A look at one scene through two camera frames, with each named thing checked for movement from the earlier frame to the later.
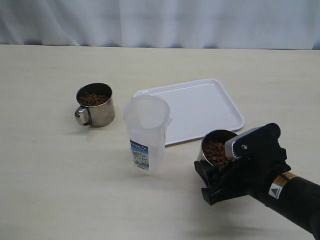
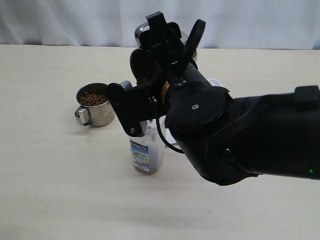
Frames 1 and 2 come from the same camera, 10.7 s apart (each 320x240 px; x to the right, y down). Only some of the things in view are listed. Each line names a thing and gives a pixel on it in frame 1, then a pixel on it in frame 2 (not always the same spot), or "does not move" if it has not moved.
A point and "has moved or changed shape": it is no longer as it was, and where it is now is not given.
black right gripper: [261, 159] to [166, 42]
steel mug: [97, 108] does not move
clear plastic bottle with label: [146, 117] does not move
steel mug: [212, 149] has moved or changed shape
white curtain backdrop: [288, 24] does not move
